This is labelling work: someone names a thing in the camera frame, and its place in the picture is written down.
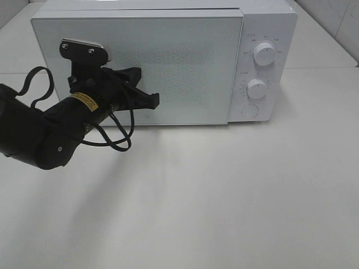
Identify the round white door button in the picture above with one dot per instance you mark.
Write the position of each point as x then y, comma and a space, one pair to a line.
250, 111

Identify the lower white microwave knob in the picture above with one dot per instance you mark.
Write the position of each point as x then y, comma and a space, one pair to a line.
256, 89

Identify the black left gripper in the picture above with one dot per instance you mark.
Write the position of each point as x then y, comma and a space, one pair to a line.
95, 92

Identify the white microwave oven body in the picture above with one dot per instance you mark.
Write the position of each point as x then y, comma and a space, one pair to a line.
273, 21

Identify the white microwave knob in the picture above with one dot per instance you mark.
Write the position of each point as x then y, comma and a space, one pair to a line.
256, 89
264, 53

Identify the upper white microwave knob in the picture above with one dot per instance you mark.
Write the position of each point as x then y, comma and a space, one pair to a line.
264, 53

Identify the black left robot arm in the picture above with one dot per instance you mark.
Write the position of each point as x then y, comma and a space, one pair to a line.
47, 139

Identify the white microwave door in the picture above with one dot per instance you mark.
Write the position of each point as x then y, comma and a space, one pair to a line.
187, 56

